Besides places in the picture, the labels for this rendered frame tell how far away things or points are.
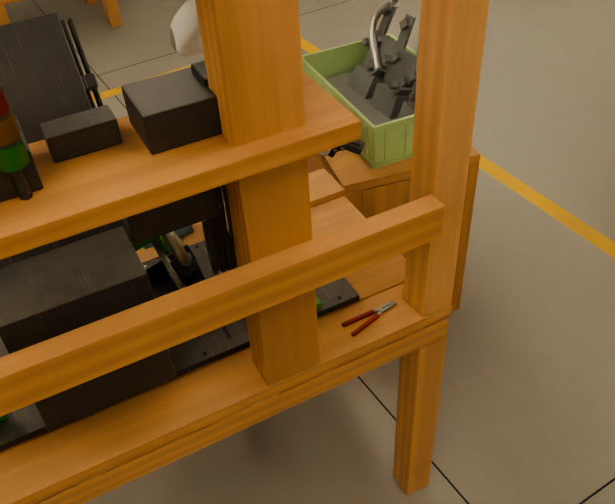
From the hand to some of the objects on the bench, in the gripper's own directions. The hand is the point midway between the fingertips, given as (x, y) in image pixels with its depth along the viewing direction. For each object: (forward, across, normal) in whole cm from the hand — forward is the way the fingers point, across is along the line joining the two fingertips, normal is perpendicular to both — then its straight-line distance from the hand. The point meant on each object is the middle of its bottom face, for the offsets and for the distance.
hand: (355, 145), depth 164 cm
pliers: (+20, -36, -17) cm, 44 cm away
